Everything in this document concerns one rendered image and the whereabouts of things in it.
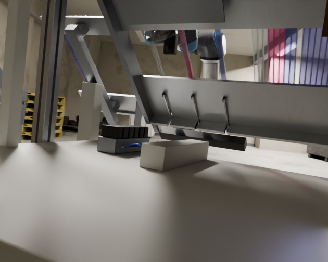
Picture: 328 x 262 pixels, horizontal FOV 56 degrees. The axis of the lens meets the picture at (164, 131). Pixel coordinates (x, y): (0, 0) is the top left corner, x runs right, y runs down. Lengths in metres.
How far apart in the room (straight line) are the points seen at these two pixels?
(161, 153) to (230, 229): 0.27
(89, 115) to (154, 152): 0.68
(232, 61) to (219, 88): 9.25
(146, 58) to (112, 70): 1.14
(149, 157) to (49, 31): 0.42
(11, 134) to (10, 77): 0.12
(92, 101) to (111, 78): 9.09
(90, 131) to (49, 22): 0.50
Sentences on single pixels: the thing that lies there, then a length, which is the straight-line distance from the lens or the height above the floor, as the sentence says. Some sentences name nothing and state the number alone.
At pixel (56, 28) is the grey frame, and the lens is 0.84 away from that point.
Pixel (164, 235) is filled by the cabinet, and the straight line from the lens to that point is 0.28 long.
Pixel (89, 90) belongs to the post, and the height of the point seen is 0.78.
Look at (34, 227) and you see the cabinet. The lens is 0.28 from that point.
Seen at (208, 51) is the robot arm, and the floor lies 1.06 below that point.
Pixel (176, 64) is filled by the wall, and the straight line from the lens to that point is 10.11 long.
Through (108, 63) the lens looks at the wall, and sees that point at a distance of 10.38.
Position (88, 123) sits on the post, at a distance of 1.22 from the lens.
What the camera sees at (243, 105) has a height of 0.78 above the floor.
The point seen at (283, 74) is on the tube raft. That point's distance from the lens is 0.96.
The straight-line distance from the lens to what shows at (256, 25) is 0.87.
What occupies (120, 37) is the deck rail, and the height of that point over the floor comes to 0.94.
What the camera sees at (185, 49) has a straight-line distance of 0.98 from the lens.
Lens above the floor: 0.72
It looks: 3 degrees down
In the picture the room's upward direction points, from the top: 6 degrees clockwise
